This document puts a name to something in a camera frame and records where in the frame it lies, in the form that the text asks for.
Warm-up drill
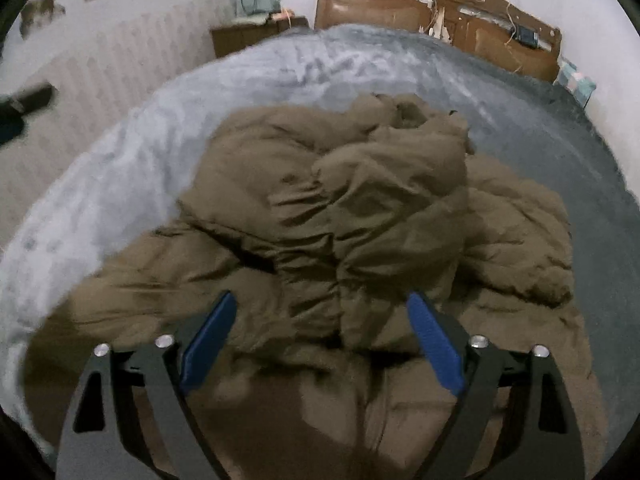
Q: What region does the plaid pillow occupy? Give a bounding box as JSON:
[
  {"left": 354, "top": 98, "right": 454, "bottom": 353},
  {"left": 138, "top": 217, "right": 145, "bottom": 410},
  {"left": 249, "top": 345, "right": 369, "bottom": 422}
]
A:
[{"left": 554, "top": 58, "right": 597, "bottom": 108}]

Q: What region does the brown puffer jacket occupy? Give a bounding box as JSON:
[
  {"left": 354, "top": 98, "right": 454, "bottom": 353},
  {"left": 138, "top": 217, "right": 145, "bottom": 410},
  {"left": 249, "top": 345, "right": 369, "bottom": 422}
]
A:
[{"left": 24, "top": 94, "right": 606, "bottom": 479}]

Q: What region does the dark wooden nightstand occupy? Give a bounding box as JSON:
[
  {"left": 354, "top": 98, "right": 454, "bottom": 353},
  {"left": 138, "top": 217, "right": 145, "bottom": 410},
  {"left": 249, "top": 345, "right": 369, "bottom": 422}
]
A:
[{"left": 209, "top": 16, "right": 309, "bottom": 58}]

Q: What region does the green bag on nightstand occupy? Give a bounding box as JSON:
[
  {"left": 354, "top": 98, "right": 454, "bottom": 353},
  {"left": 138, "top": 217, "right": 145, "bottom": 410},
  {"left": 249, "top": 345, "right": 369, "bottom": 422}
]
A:
[{"left": 235, "top": 0, "right": 282, "bottom": 18}]

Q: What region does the black device on headboard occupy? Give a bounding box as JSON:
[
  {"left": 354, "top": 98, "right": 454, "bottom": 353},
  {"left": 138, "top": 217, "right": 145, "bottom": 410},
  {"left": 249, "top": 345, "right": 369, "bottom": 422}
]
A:
[{"left": 512, "top": 25, "right": 539, "bottom": 49}]

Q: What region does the hat cat wall sticker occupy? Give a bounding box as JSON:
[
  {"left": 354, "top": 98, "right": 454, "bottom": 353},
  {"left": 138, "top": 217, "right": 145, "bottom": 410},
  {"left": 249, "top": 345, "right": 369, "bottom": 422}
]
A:
[{"left": 20, "top": 0, "right": 66, "bottom": 40}]

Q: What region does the grey plush bed blanket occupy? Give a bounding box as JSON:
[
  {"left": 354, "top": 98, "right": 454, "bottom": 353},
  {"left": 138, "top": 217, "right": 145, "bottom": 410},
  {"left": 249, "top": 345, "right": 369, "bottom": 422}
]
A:
[{"left": 1, "top": 25, "right": 639, "bottom": 445}]

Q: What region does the brown wooden headboard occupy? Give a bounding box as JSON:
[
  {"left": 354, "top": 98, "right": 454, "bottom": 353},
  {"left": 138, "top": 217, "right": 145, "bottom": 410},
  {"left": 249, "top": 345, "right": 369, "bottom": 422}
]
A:
[{"left": 314, "top": 0, "right": 562, "bottom": 82}]

